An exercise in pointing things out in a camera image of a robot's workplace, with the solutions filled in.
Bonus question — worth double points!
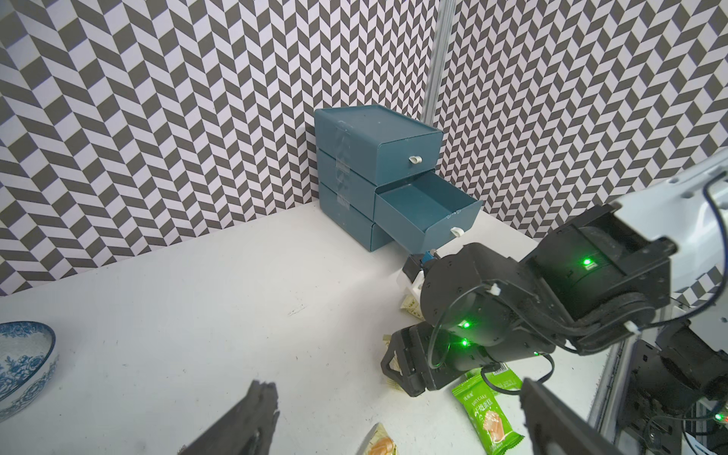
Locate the yellow cookie packet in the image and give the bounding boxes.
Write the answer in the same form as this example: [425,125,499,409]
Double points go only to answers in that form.
[356,423,397,455]
[400,287,425,322]

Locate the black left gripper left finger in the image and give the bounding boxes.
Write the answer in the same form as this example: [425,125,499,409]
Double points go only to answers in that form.
[178,380,280,455]

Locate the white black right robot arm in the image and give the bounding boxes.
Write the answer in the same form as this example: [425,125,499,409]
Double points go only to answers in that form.
[381,150,727,454]

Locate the green cookie packet bottom right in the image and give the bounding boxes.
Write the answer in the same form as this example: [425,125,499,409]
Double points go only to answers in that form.
[485,363,522,395]

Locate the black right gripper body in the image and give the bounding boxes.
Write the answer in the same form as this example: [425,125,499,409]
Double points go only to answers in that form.
[392,322,501,397]

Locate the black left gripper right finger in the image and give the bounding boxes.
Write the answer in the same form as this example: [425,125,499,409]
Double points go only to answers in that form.
[519,379,620,455]

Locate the aluminium front rail frame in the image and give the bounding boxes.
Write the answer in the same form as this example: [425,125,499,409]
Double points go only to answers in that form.
[587,336,641,444]

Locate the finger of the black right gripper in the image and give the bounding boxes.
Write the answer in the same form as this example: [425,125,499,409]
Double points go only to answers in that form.
[380,340,404,383]

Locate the green cookie packet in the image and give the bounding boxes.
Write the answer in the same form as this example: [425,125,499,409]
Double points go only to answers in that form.
[485,363,522,395]
[452,375,524,455]

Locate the blue white porcelain bowl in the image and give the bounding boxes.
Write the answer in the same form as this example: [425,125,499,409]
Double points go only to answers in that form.
[1,322,59,422]

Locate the green cookie packet bottom left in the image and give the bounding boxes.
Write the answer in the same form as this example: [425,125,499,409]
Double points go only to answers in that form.
[452,375,524,455]

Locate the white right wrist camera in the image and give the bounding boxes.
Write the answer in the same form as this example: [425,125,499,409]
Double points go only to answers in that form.
[396,249,440,303]

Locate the teal three-drawer cabinet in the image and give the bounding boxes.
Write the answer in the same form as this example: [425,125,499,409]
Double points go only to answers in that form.
[314,105,482,254]

